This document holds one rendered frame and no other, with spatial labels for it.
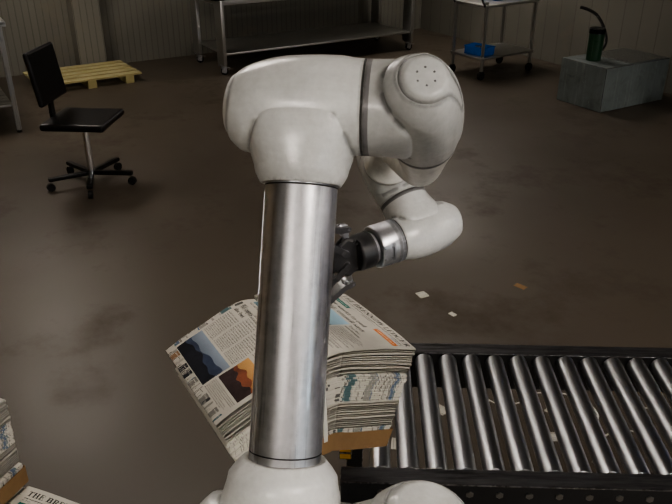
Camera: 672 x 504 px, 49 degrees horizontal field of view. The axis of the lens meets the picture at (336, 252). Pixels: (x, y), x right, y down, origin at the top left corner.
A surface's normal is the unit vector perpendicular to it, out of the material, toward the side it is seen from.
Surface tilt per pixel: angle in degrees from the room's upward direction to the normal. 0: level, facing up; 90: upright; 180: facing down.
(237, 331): 20
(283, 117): 69
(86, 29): 90
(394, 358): 89
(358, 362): 88
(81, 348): 0
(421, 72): 49
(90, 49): 90
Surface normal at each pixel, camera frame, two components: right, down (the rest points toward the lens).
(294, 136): -0.10, 0.08
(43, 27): 0.51, 0.39
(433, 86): 0.03, -0.32
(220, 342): -0.35, -0.75
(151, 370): 0.00, -0.89
